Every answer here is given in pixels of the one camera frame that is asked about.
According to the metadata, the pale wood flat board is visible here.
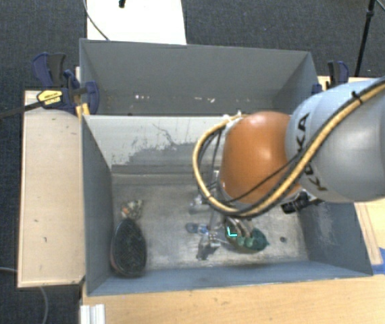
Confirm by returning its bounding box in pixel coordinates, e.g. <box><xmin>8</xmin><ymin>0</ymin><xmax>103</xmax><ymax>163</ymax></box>
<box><xmin>16</xmin><ymin>89</ymin><xmax>87</xmax><ymax>288</ymax></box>

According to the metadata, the black cylinder on white bracket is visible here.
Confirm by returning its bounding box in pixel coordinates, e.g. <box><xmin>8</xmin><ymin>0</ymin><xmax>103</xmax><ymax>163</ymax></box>
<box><xmin>281</xmin><ymin>192</ymin><xmax>319</xmax><ymax>214</ymax></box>

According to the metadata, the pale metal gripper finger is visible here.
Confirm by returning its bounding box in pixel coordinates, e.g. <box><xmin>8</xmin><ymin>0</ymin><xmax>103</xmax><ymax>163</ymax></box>
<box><xmin>185</xmin><ymin>222</ymin><xmax>213</xmax><ymax>236</ymax></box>
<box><xmin>196</xmin><ymin>234</ymin><xmax>221</xmax><ymax>261</ymax></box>

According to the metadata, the black oval brush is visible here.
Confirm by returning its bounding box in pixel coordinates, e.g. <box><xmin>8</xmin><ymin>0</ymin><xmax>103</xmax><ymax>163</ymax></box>
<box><xmin>109</xmin><ymin>217</ymin><xmax>148</xmax><ymax>277</ymax></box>

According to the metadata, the grey metal bin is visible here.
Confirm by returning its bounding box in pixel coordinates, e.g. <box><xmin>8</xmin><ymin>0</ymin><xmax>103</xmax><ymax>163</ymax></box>
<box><xmin>78</xmin><ymin>38</ymin><xmax>374</xmax><ymax>297</ymax></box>

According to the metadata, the dark green rounded object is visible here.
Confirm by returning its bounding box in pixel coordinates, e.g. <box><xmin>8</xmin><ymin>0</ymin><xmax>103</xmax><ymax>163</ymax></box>
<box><xmin>233</xmin><ymin>228</ymin><xmax>270</xmax><ymax>253</ymax></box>

